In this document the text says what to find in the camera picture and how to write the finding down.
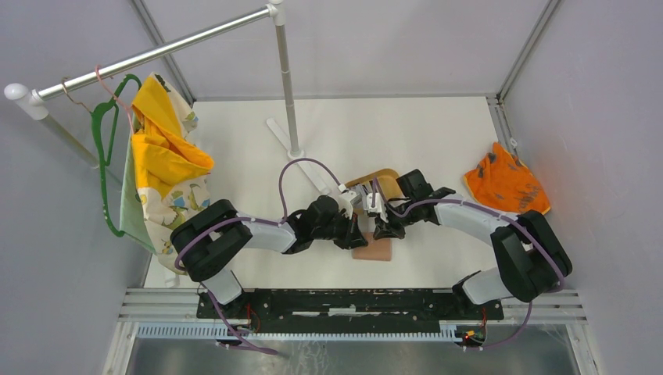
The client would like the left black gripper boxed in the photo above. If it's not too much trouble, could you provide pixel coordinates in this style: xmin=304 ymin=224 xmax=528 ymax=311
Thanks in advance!
xmin=312 ymin=209 xmax=367 ymax=250

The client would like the tan oval tray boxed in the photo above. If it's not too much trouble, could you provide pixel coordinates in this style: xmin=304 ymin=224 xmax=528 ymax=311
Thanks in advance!
xmin=345 ymin=168 xmax=404 ymax=199

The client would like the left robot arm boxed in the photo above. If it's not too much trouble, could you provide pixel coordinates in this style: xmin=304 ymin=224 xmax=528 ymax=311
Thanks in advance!
xmin=170 ymin=195 xmax=368 ymax=319

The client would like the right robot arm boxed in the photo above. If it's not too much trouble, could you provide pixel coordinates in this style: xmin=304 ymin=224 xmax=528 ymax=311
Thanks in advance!
xmin=363 ymin=170 xmax=572 ymax=319

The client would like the orange cloth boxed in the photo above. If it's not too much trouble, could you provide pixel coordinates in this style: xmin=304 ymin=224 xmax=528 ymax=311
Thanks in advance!
xmin=463 ymin=142 xmax=551 ymax=214

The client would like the yellow dinosaur print garment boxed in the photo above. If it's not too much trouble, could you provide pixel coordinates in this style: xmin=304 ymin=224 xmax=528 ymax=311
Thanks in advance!
xmin=120 ymin=73 xmax=214 ymax=274

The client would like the green hanger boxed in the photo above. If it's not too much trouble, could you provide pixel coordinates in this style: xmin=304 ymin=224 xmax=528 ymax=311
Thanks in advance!
xmin=90 ymin=74 xmax=142 ymax=238

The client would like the pink hanger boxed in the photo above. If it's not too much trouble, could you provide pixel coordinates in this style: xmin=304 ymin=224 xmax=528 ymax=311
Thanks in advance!
xmin=94 ymin=65 xmax=134 ymax=135

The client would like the metal clothes rack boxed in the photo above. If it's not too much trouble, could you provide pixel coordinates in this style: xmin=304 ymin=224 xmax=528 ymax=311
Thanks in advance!
xmin=4 ymin=0 xmax=332 ymax=195

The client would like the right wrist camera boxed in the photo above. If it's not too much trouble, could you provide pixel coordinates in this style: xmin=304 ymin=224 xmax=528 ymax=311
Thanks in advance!
xmin=363 ymin=191 xmax=388 ymax=223

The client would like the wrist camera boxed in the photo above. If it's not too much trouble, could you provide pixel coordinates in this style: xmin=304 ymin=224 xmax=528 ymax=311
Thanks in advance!
xmin=363 ymin=191 xmax=388 ymax=223
xmin=337 ymin=190 xmax=361 ymax=218

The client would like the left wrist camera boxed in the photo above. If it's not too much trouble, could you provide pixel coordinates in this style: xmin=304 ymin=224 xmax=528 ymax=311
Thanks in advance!
xmin=337 ymin=190 xmax=361 ymax=218

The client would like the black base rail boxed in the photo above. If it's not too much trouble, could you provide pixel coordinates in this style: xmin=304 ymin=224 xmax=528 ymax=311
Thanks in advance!
xmin=220 ymin=288 xmax=504 ymax=334

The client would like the white cable duct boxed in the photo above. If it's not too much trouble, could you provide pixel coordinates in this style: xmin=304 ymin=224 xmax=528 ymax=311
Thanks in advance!
xmin=136 ymin=323 xmax=461 ymax=343

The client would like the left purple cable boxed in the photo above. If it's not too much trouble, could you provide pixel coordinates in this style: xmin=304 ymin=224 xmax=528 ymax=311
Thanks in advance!
xmin=174 ymin=157 xmax=343 ymax=355

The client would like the brown wire hanger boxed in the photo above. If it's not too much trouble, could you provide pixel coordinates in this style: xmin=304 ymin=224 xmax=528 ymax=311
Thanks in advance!
xmin=60 ymin=77 xmax=93 ymax=115

